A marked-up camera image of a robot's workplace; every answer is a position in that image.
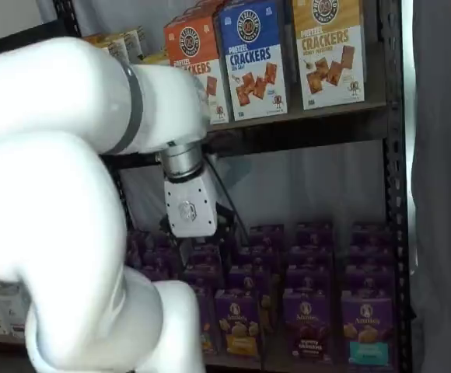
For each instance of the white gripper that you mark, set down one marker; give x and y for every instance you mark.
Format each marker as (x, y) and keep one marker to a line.
(190, 206)

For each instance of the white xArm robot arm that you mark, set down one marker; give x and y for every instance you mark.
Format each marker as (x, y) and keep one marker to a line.
(54, 194)

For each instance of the purple Annie's box brown patch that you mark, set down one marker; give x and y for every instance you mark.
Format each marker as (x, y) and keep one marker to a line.
(307, 322)
(309, 277)
(314, 233)
(311, 256)

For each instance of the purple Annie's box teal patch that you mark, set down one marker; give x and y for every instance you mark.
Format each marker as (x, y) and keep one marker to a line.
(369, 255)
(367, 330)
(369, 279)
(369, 233)

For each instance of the blue pretzel crackers box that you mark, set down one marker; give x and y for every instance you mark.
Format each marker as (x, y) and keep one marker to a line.
(254, 58)

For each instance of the orange pretzel crackers box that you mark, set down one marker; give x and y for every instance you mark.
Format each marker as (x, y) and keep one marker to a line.
(202, 9)
(194, 42)

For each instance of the white Simple Mills cracker box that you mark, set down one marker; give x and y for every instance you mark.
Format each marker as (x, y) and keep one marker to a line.
(134, 42)
(118, 48)

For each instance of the black metal shelf rack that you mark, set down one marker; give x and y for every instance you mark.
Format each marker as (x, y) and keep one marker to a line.
(394, 194)

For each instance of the gold pretzel crackers box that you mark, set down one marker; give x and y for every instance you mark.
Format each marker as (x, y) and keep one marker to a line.
(326, 58)

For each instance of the grey curtain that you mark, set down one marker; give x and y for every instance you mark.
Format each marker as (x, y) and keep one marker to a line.
(443, 194)

